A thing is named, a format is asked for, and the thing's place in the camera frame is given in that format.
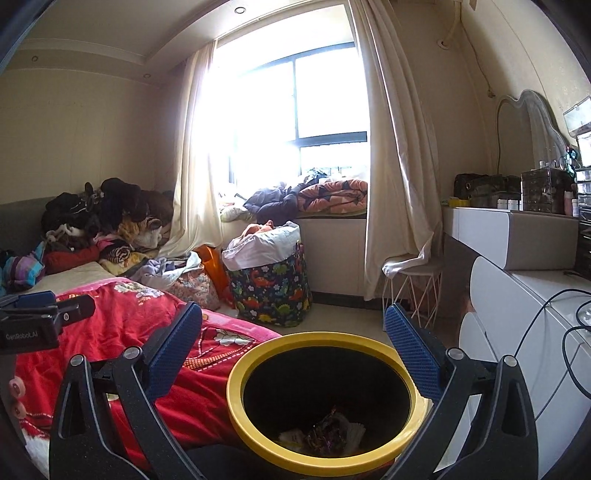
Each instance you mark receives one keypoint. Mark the orange cloth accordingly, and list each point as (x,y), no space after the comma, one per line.
(258,228)

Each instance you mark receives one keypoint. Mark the lavender cloth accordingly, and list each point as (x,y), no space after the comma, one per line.
(161,272)

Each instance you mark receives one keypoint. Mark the red floral blanket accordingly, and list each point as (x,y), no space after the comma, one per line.
(115,332)

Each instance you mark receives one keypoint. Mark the black bag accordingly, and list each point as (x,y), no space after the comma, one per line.
(485,189)

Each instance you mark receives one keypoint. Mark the white cloth on stool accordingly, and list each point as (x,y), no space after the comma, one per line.
(406,265)

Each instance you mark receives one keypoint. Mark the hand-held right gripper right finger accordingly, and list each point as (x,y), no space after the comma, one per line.
(411,346)

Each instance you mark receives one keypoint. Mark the pink floral bag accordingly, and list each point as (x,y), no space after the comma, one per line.
(198,290)

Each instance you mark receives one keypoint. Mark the grey bed headboard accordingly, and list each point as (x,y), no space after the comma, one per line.
(18,217)

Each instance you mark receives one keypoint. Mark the white and green cloth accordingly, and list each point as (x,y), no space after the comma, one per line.
(235,214)

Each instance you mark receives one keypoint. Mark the black framed window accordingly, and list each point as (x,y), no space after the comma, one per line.
(295,101)

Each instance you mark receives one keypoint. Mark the cream curtain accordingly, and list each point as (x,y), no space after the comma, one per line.
(401,161)
(194,161)

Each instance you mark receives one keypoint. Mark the black bin with yellow rim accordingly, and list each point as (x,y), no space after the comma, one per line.
(235,392)

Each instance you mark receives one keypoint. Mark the cream bed sheet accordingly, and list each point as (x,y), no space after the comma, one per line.
(74,277)

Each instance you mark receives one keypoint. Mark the orange patterned quilt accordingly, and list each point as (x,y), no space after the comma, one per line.
(337,196)

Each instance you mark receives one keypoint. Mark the yellow and black patterned blanket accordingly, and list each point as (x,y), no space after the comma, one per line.
(117,256)

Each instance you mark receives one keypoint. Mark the white cloth in basket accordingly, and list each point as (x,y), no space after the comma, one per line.
(263,249)

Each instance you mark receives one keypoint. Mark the tall clear drawer organizer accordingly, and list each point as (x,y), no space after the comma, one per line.
(582,184)

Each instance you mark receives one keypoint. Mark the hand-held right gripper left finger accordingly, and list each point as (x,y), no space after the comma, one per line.
(175,346)

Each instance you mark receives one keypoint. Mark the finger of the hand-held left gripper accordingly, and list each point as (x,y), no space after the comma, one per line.
(34,300)
(76,308)

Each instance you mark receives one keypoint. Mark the white dresser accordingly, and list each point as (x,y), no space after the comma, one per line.
(498,240)

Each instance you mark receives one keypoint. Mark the pile of dark clothes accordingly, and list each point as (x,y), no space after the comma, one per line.
(120,198)

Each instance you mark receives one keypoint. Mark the white paper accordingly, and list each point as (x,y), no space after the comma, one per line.
(292,439)

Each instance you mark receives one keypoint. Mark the orange plastic bag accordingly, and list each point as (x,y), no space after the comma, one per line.
(214,272)

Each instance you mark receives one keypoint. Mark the clear acrylic organizer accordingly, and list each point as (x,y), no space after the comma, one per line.
(547,189)

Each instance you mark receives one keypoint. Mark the blue striped cloth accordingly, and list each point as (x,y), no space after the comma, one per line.
(23,272)

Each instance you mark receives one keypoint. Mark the dinosaur print laundry basket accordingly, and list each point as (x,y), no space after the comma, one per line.
(272,295)

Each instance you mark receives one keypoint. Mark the red folded cloth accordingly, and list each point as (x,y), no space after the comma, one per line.
(69,261)

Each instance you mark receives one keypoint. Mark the wavy frame mirror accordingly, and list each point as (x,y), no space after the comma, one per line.
(535,129)

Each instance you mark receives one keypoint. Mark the small yellow box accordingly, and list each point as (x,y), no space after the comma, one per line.
(458,203)

